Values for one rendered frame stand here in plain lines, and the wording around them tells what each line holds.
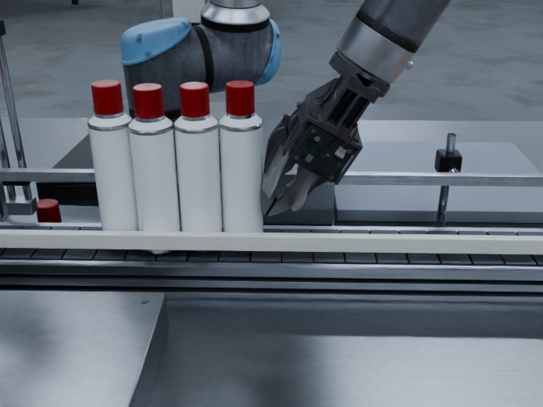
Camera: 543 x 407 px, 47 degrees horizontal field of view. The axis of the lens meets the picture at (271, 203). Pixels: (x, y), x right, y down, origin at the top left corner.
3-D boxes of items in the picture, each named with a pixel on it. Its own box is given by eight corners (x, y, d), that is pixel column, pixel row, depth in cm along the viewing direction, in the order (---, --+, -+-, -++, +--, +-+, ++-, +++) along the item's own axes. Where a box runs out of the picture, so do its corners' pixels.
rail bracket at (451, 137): (435, 264, 85) (450, 149, 78) (424, 237, 91) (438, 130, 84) (459, 264, 85) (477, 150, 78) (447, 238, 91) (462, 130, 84)
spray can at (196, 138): (181, 254, 78) (169, 92, 69) (183, 234, 82) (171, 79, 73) (223, 252, 78) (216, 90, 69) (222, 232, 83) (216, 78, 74)
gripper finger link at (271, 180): (242, 220, 73) (281, 156, 69) (244, 198, 78) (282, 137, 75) (265, 232, 73) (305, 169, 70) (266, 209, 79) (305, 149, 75)
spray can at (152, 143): (136, 255, 77) (119, 92, 68) (145, 235, 82) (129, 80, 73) (178, 256, 77) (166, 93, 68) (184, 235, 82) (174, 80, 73)
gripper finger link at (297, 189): (264, 232, 73) (305, 169, 70) (266, 209, 79) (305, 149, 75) (288, 244, 74) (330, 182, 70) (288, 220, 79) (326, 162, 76)
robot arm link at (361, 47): (351, 10, 69) (413, 47, 71) (330, 46, 71) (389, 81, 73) (359, 22, 62) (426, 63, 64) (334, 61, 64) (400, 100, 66)
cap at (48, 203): (60, 215, 98) (56, 196, 97) (63, 224, 95) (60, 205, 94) (36, 219, 97) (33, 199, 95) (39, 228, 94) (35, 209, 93)
